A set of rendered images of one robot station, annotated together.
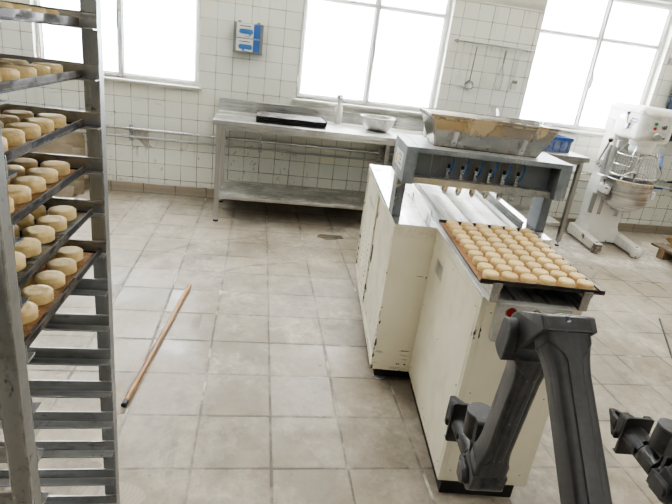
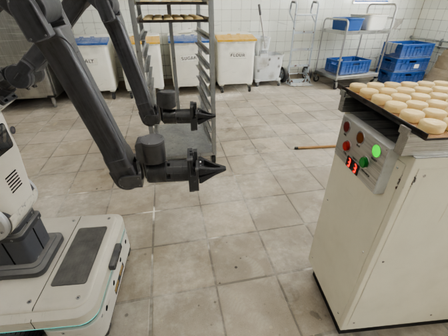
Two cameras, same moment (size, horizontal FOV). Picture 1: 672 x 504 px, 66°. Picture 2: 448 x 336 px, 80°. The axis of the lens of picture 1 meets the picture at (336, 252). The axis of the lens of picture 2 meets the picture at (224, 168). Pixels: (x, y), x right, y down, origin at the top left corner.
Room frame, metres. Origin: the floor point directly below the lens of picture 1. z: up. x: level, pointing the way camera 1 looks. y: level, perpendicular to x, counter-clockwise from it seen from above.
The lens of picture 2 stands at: (1.07, -1.33, 1.14)
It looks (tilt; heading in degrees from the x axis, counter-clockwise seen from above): 32 degrees down; 89
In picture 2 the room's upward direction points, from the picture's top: straight up
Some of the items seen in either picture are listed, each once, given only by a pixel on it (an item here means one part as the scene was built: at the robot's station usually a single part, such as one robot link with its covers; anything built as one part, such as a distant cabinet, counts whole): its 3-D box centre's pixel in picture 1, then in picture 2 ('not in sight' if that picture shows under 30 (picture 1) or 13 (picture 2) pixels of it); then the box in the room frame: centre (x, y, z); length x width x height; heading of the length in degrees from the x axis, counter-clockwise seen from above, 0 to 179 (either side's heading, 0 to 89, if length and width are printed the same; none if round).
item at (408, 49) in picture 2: not in sight; (407, 49); (4.09, 3.19, 0.50); 0.60 x 0.40 x 0.20; 12
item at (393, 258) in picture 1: (428, 263); not in sight; (2.84, -0.55, 0.42); 1.28 x 0.72 x 0.84; 4
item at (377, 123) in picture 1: (377, 123); not in sight; (4.88, -0.23, 0.94); 0.33 x 0.33 x 0.12
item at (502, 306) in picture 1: (530, 324); (361, 151); (1.50, -0.65, 0.77); 0.24 x 0.04 x 0.14; 94
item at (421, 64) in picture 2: not in sight; (402, 63); (4.09, 3.19, 0.30); 0.60 x 0.40 x 0.20; 10
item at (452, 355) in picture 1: (476, 349); (431, 223); (1.86, -0.62, 0.45); 0.70 x 0.34 x 0.90; 4
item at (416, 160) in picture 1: (472, 185); not in sight; (2.36, -0.59, 1.01); 0.72 x 0.33 x 0.34; 94
